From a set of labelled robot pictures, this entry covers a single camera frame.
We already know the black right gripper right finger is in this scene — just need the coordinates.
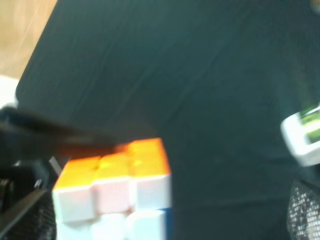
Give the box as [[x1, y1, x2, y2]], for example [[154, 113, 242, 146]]
[[287, 181, 320, 240]]

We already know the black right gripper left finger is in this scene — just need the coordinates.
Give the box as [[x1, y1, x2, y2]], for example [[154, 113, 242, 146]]
[[0, 189, 57, 240]]

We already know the colourful puzzle cube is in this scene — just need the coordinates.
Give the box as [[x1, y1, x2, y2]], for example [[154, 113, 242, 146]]
[[52, 138, 173, 240]]

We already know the white plastic bottle lying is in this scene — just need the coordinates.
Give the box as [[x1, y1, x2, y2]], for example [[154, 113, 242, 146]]
[[280, 105, 320, 167]]

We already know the black tablecloth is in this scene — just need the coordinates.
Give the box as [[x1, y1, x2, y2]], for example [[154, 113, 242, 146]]
[[16, 0, 320, 240]]

